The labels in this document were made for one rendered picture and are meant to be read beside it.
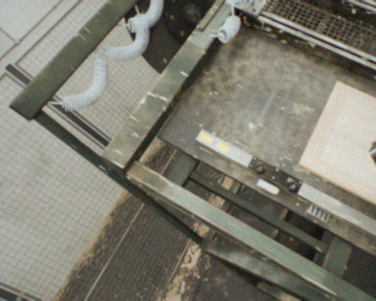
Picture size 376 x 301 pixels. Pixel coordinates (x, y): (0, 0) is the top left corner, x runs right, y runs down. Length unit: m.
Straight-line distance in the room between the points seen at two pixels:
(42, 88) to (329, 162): 1.18
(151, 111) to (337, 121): 0.75
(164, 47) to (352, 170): 1.09
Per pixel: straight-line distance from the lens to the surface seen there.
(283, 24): 1.51
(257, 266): 1.78
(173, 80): 1.20
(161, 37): 1.71
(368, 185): 1.29
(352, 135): 1.34
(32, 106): 1.36
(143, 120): 1.11
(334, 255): 1.23
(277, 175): 1.12
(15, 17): 5.83
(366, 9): 1.72
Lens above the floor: 2.14
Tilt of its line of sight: 26 degrees down
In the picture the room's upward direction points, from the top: 48 degrees counter-clockwise
